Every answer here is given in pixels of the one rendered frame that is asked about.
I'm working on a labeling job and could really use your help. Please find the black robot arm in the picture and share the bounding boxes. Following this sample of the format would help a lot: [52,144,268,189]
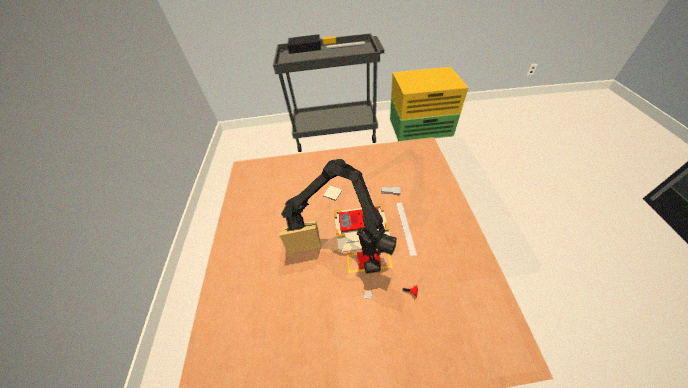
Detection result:
[281,159,397,256]

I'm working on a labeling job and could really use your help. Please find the white flat bar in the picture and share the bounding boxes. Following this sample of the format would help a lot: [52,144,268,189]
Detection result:
[396,203,417,256]

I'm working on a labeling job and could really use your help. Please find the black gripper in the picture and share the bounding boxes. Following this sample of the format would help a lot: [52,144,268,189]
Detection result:
[359,236,381,273]

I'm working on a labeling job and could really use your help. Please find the red cube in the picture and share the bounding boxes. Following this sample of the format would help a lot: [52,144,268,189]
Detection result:
[402,285,418,297]

